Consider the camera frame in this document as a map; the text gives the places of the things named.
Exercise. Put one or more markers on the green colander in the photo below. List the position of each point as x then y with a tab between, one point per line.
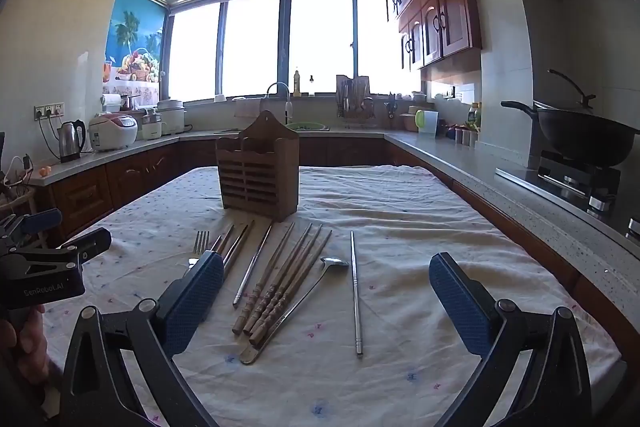
307	126

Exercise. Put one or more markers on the yellow detergent bottle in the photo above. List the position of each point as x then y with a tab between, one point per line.
296	84

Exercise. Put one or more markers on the spice jar set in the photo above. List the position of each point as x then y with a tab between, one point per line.
465	136

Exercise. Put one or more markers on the white red rice cooker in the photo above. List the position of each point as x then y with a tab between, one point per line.
112	132

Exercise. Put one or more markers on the oil bottles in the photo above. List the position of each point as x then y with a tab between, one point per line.
474	120

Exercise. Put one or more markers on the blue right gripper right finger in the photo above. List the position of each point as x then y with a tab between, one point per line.
555	388

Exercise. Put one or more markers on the silver spoon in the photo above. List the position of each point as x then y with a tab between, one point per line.
330	264

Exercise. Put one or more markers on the curved sink faucet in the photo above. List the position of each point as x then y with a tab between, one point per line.
283	92

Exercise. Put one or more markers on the wooden utensil holder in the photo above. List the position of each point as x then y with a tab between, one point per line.
258	169

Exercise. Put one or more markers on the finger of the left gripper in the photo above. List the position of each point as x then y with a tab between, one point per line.
83	248
36	223

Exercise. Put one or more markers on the silver fork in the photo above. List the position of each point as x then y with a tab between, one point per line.
200	245

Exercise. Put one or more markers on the gas stove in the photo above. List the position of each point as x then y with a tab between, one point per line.
594	195

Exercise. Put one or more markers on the small white cooker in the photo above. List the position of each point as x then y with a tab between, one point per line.
151	127

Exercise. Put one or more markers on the long silver metal chopstick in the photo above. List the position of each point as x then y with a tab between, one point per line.
356	295

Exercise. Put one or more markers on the white floral tablecloth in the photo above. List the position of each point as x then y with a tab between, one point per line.
414	362

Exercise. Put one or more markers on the steel electric kettle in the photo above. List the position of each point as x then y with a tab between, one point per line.
72	137

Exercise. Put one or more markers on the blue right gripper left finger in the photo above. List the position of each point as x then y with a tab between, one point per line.
97	389

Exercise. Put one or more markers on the person's left hand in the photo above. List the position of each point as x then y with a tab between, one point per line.
34	362

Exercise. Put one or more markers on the dish drying rack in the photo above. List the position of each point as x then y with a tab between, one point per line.
354	101

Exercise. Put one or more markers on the paper towel roll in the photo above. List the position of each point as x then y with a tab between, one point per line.
111	103

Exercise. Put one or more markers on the green lid white container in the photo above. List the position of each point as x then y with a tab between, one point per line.
426	121

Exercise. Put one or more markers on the lower wooden cabinets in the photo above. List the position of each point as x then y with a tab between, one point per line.
599	270

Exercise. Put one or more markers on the large white rice cooker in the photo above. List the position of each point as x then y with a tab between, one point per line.
173	116

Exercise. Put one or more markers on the wooden chopstick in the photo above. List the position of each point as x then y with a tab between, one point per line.
240	322
289	292
280	286
280	275

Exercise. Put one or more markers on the black wok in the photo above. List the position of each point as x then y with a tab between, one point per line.
578	134

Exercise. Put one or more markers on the fruit poster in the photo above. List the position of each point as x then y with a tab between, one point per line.
132	53

